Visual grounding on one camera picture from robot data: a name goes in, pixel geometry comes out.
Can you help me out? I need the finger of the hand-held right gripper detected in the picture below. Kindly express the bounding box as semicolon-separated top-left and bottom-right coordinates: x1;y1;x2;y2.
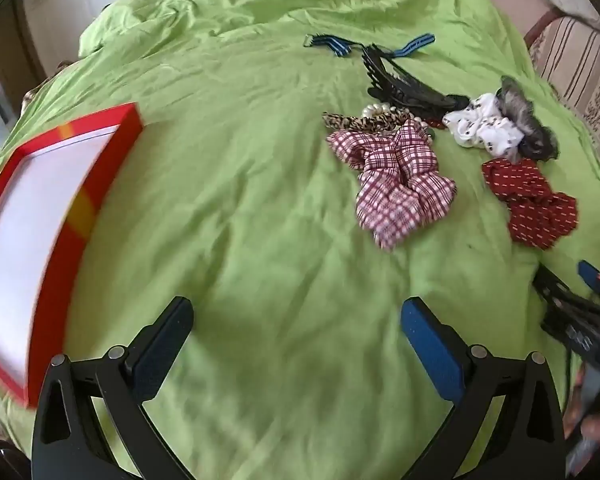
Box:
578;260;600;307
532;265;588;313

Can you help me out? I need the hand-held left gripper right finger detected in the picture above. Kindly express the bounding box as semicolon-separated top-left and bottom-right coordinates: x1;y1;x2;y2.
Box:
400;296;566;480

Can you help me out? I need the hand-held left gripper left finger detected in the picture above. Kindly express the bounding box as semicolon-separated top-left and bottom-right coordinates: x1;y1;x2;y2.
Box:
31;296;196;480

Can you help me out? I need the dark red dashed scrunchie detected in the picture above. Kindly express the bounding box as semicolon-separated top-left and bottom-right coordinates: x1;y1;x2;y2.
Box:
481;158;579;251

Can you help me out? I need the white spotted scrunchie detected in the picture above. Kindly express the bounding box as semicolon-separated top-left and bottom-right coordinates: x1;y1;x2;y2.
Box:
442;92;523;157

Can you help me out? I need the red white plaid scrunchie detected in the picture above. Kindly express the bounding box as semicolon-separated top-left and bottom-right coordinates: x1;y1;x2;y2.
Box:
327;120;457;252

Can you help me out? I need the red cardboard tray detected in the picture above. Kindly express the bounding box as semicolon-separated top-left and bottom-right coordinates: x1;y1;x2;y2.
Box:
0;102;145;408

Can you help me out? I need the grey fuzzy scrunchie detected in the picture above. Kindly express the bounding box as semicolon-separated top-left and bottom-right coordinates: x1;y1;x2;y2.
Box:
497;76;561;162

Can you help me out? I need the leopard print bracelet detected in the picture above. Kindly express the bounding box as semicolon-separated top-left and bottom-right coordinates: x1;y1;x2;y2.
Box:
322;110;413;133

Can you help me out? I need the white pearl bracelet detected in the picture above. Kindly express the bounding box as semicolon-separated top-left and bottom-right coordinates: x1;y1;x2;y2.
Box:
362;102;433;136

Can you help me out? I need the brown striped bed cover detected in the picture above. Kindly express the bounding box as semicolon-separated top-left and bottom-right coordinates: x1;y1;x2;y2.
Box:
525;15;600;181

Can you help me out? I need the green bed sheet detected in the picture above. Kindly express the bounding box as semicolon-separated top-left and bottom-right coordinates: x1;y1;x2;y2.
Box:
0;0;600;480

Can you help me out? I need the brown knitted blanket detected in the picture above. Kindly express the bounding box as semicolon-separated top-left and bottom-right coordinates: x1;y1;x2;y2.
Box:
22;60;76;111

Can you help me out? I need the blue striped hair band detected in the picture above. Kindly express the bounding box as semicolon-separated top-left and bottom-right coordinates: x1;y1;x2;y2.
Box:
304;32;437;61

